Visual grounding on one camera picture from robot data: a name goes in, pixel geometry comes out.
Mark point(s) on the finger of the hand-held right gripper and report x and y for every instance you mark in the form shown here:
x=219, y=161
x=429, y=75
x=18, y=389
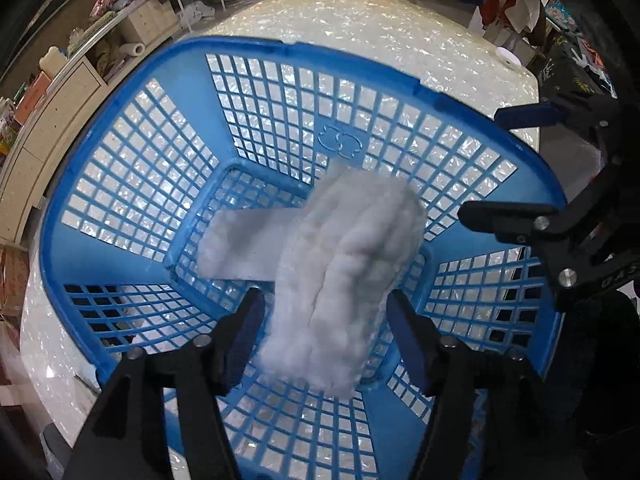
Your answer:
x=505, y=217
x=530, y=115

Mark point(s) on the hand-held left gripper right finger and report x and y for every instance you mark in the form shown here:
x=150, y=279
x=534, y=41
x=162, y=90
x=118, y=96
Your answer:
x=407, y=340

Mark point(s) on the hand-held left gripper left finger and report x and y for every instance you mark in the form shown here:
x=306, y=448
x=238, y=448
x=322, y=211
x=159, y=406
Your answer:
x=245, y=335

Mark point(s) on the white fluffy cloth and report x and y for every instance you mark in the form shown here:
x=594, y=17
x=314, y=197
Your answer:
x=345, y=260

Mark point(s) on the blue plastic mesh basket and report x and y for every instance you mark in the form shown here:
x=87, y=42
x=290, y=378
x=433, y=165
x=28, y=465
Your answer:
x=200, y=130

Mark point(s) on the black printed cloth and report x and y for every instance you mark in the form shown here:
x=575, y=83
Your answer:
x=570, y=72

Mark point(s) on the white round puck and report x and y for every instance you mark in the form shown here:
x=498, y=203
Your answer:
x=510, y=56

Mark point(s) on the pile of mixed clothes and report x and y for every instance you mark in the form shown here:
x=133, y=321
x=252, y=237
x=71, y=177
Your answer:
x=505, y=0

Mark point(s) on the cream shelf cabinet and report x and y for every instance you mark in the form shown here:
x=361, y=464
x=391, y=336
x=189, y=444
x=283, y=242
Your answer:
x=45, y=130

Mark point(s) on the white paper roll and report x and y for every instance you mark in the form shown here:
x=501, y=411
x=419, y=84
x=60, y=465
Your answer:
x=131, y=50

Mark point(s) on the white plastic bag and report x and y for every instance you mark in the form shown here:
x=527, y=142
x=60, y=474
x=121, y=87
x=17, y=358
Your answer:
x=197, y=12

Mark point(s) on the small wooden drawer box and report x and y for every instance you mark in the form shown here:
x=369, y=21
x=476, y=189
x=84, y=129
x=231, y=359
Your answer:
x=150, y=20

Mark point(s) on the cream cylinder candle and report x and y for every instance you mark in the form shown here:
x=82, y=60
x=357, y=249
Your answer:
x=52, y=60

